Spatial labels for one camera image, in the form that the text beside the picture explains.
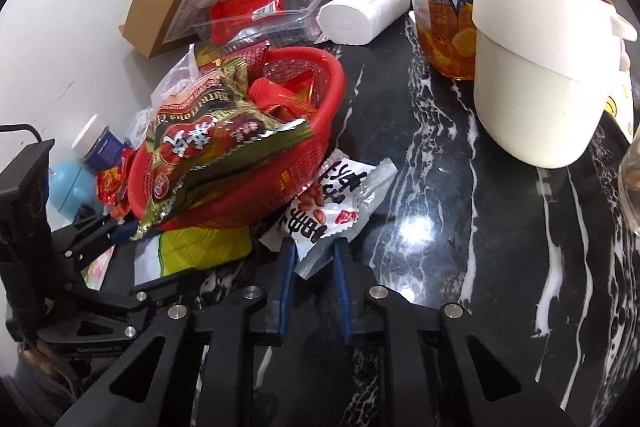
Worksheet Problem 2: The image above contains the white peanut snack packet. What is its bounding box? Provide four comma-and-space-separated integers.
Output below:
260, 150, 397, 280

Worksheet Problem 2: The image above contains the green brown jujube snack bag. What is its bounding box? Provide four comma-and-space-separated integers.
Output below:
132, 57, 312, 241

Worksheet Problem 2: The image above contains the person's left hand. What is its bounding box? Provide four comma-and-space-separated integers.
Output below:
22, 341, 67, 379

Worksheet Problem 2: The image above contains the yellow green flat packet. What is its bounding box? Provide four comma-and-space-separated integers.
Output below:
134, 227, 253, 285

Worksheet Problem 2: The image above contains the light blue round gadget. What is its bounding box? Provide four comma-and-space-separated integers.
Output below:
49, 161, 103, 220

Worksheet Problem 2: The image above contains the white cap supplement bottle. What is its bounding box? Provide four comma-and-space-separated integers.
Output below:
72, 114, 126, 172

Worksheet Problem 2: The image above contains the red plastic mesh basket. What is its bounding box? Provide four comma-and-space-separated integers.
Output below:
130, 46, 346, 236

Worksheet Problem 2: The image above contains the red snack bag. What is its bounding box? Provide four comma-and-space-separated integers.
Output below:
209, 0, 283, 44

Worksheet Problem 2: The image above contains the white tissue roll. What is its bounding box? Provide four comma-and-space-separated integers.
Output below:
316, 0, 410, 46

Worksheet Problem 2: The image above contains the clear plastic container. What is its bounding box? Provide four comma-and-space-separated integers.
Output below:
192, 0, 331, 54

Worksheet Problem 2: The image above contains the cream white kettle jug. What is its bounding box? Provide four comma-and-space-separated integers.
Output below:
472, 0, 638, 169

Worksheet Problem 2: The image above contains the glass mug with cartoon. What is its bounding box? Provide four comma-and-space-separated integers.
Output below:
618, 144, 640, 236

